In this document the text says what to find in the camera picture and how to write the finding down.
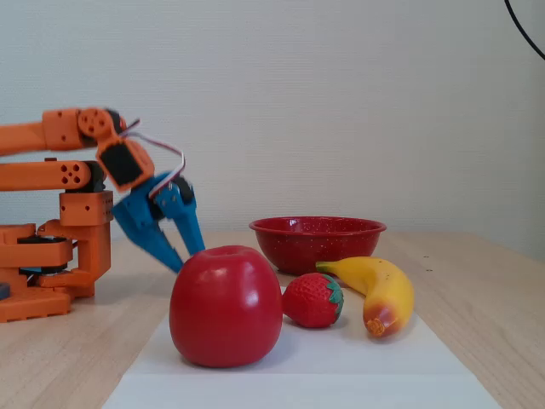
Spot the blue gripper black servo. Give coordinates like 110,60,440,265
112,172,207,275

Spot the orange robot base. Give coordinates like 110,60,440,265
0,221,112,324

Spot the white paper sheet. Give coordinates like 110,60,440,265
123,285,476,376
100,372,503,409

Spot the red toy apple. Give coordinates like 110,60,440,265
169,245,284,369

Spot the red speckled enamel bowl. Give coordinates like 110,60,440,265
249,216,387,277

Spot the thin black hanging cable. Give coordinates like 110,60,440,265
504,0,545,60

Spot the red toy strawberry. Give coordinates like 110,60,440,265
281,272,345,329

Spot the white red black servo cable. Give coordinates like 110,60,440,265
118,118,186,199

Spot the yellow toy banana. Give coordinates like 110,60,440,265
315,256,416,339

